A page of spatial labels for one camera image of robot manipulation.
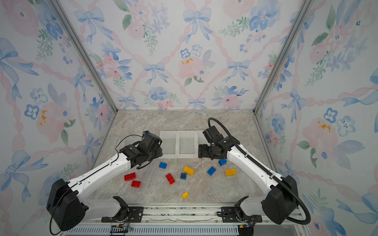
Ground red long lego brick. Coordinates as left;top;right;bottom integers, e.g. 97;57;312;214
124;173;136;182

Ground blue tall lego brick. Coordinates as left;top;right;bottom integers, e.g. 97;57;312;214
218;159;227;166

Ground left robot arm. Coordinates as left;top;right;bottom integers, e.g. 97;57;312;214
46;131;162;232

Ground right aluminium corner post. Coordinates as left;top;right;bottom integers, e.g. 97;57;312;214
253;0;313;116

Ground red curved lego brick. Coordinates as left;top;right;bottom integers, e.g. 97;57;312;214
165;174;175;185

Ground aluminium corner post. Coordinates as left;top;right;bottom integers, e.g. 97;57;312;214
47;0;118;113
253;0;313;116

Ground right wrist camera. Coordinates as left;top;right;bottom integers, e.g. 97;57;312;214
203;126;224;144

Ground blue square lego brick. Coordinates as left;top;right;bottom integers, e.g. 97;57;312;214
207;167;216;176

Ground red lego brick near base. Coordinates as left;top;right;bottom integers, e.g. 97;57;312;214
131;181;141;188

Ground small yellow lego brick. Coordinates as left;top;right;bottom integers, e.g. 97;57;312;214
182;192;189;199

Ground blue lego brick left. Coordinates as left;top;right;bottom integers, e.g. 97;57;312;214
159;162;167;169

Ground left aluminium corner post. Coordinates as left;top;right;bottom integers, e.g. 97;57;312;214
47;0;118;113

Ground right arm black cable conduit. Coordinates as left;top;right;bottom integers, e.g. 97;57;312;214
207;117;312;225

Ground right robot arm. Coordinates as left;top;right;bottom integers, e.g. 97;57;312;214
198;127;298;224

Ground yellow long lego brick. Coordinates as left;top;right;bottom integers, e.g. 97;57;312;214
224;168;237;177
183;166;195;176

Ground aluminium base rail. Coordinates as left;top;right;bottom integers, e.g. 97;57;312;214
52;204;309;236

